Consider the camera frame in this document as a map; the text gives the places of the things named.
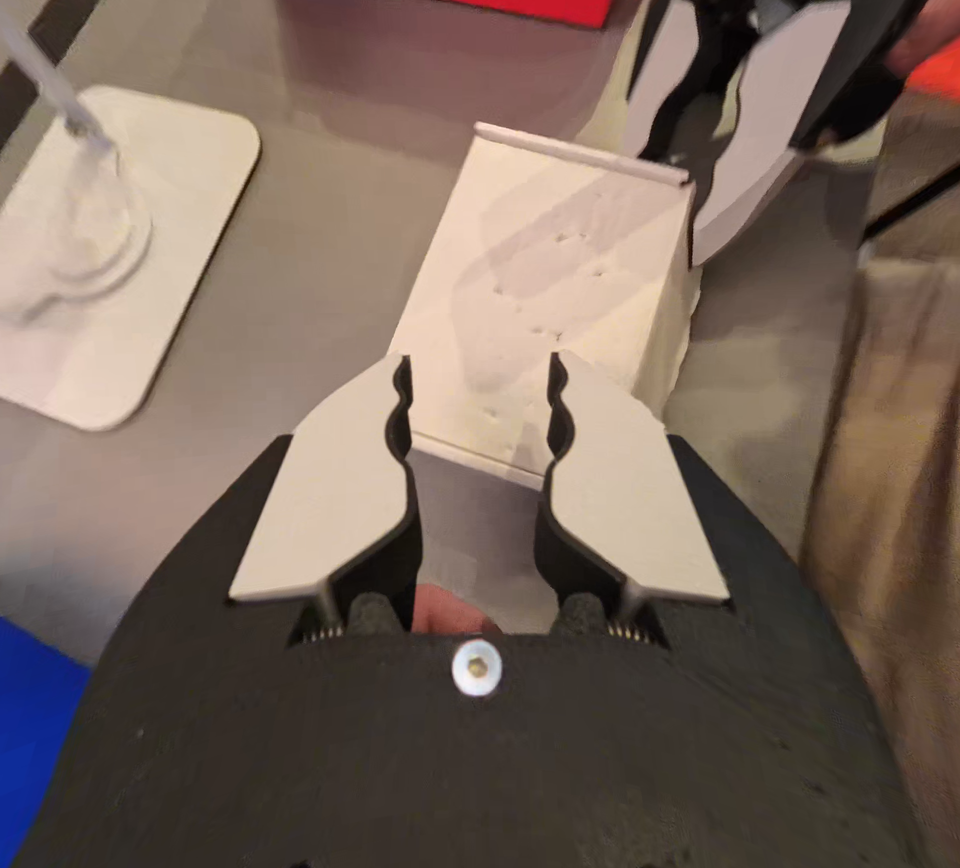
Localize beige trousers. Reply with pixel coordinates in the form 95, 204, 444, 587
798, 88, 960, 868

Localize orange-red object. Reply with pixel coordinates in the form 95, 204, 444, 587
906, 42, 960, 98

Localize person's left hand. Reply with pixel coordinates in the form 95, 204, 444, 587
414, 583, 502, 635

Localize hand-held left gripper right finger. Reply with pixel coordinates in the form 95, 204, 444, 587
534, 351, 732, 634

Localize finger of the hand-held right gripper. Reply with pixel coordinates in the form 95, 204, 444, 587
688, 0, 854, 268
624, 0, 744, 163

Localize white cardboard box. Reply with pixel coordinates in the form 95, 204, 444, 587
388, 122, 704, 492

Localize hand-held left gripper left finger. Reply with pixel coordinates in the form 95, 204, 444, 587
227, 353, 425, 634

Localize blue box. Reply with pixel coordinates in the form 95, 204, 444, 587
0, 617, 93, 868

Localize person's right hand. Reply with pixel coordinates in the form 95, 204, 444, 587
885, 0, 960, 78

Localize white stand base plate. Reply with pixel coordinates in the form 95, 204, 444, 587
0, 6, 262, 432

